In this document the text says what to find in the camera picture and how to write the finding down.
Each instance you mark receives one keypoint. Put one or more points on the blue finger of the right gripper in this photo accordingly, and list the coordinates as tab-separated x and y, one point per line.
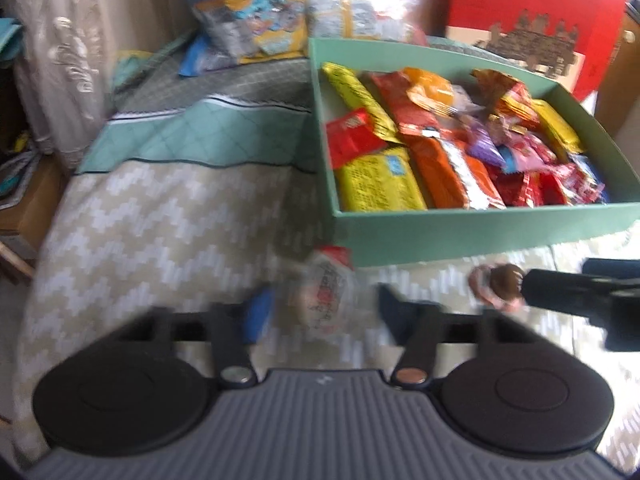
560	292
616	301

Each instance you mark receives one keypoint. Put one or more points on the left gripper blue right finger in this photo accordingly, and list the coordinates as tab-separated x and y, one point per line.
417	328

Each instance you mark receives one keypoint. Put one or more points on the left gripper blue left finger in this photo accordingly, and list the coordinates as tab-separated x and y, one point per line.
233	329

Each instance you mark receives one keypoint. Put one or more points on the pink brown candy packet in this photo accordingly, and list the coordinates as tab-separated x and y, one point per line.
498	286

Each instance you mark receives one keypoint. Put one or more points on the white red snack packet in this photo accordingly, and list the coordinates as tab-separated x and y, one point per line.
325	291

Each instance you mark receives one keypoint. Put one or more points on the mint green cardboard box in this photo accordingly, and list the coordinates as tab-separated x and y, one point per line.
382	238

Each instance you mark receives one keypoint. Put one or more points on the orange white snack packet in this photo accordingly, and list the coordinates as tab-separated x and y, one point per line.
453	179

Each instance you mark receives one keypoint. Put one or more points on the patterned bed quilt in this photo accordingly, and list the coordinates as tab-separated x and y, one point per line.
198	191

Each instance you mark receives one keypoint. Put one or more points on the large yellow snack packet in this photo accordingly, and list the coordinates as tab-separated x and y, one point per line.
383	181

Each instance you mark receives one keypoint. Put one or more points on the wooden wardrobe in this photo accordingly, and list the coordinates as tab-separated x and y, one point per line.
619	88

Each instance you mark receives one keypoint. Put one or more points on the red square snack packet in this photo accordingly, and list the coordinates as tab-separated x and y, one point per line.
350	137

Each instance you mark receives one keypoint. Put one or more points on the yellow snack stick packet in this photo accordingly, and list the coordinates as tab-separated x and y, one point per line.
355	95

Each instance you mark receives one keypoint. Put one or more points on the red gift bag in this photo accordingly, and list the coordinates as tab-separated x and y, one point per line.
569	41

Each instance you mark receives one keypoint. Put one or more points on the cartoon puppy snack gift bag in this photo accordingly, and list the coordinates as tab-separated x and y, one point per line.
241	32

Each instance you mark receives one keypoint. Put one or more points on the grey embroidered curtain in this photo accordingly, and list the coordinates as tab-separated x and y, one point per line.
67	69

